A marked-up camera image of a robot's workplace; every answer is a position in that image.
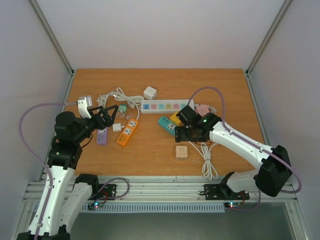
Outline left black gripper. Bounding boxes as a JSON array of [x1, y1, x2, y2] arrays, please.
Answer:
[[74, 105, 119, 143]]

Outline yellow cube socket adapter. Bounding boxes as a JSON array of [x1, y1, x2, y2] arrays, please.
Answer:
[[170, 111, 184, 127]]

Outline pink cube socket adapter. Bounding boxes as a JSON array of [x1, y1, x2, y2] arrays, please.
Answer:
[[195, 105, 210, 117]]

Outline beige cube socket adapter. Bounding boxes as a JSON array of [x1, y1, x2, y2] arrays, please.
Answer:
[[175, 145, 188, 160]]

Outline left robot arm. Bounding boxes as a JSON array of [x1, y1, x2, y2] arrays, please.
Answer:
[[17, 105, 118, 240]]

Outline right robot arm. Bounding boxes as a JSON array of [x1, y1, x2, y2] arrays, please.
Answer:
[[175, 105, 292, 199]]

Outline green small plug adapter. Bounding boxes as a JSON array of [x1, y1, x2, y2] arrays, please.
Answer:
[[118, 103, 128, 114]]

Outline teal power strip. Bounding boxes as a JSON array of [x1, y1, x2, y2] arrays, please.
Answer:
[[157, 116, 176, 136]]

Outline white long power strip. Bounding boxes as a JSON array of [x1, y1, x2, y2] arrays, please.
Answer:
[[140, 99, 195, 114]]

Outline small white usb charger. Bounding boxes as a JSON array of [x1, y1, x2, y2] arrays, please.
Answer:
[[112, 123, 125, 133]]

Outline purple power strip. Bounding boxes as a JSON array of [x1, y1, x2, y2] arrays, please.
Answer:
[[96, 127, 108, 146]]

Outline orange power strip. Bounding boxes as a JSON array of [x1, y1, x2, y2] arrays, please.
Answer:
[[116, 118, 139, 147]]

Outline white cube charger back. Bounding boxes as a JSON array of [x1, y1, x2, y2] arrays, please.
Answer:
[[143, 86, 158, 100]]

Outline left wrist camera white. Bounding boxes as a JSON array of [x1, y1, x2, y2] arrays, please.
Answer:
[[77, 95, 93, 119]]

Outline white coiled cord left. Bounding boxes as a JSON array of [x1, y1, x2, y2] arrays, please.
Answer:
[[96, 87, 145, 121]]

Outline white coiled cord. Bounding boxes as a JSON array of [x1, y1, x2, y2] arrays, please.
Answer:
[[96, 87, 145, 121], [187, 141, 221, 180]]

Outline white coiled cord right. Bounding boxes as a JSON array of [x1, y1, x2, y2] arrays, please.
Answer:
[[187, 141, 221, 180]]

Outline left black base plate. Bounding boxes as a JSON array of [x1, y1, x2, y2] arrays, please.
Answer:
[[89, 184, 117, 201]]

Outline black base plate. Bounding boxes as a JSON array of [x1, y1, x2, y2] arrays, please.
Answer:
[[201, 184, 250, 201], [89, 184, 117, 201]]

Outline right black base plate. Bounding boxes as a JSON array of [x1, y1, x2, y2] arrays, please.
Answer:
[[201, 184, 250, 201]]

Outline aluminium rail frame front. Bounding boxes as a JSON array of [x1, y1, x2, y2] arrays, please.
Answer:
[[23, 174, 298, 203]]

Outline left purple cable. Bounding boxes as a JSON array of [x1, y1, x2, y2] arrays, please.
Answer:
[[19, 101, 79, 238]]

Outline purple cable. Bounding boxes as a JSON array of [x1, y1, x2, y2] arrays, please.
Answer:
[[187, 86, 303, 212], [19, 101, 79, 238]]

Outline grey slotted cable duct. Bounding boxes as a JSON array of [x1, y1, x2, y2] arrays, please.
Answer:
[[80, 202, 225, 214]]

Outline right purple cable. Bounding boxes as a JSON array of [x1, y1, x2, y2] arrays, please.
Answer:
[[187, 86, 303, 212]]

